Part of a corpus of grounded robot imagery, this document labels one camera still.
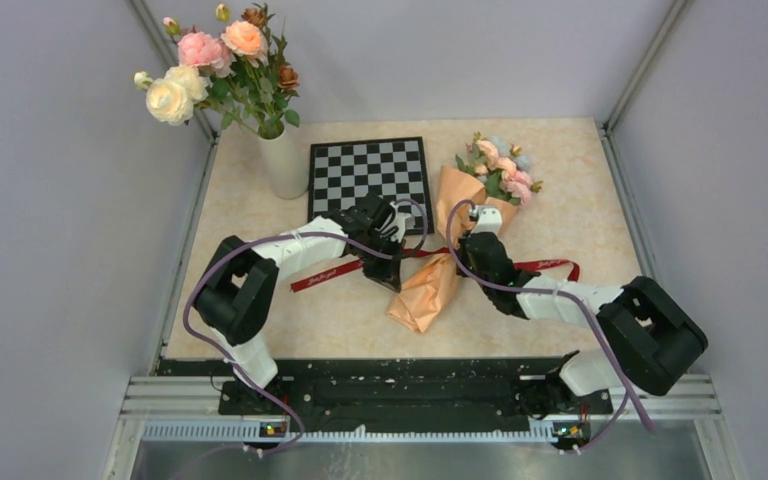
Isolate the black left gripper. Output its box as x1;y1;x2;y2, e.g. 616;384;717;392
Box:
353;232;405;292

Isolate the dark red ribbon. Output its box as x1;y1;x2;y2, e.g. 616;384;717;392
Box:
290;259;581;293

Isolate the orange paper bouquet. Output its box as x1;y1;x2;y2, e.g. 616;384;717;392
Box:
386;132;541;333

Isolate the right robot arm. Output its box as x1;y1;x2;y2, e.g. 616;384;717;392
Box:
457;232;709;412

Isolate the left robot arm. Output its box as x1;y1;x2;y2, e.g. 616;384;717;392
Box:
186;194;413;414

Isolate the white ceramic vase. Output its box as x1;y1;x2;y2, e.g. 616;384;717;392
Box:
258;126;309;199

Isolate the flower bunch in vase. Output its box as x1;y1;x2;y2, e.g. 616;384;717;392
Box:
133;3;300;140

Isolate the black white checkerboard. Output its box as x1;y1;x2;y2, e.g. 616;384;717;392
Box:
307;136;435;235

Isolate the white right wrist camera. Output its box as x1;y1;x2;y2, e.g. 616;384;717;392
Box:
468;204;504;235

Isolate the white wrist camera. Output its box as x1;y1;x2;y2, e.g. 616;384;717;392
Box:
468;204;504;235
381;204;414;243

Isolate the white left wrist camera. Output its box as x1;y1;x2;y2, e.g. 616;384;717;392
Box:
381;204;414;243

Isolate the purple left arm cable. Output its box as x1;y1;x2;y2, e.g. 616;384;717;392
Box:
181;197;430;457

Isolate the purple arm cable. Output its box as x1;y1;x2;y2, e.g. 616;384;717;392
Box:
445;199;657;453
181;197;430;457

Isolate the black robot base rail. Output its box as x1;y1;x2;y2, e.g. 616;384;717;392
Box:
157;357;613;437

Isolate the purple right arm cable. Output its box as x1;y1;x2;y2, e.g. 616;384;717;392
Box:
445;199;657;453

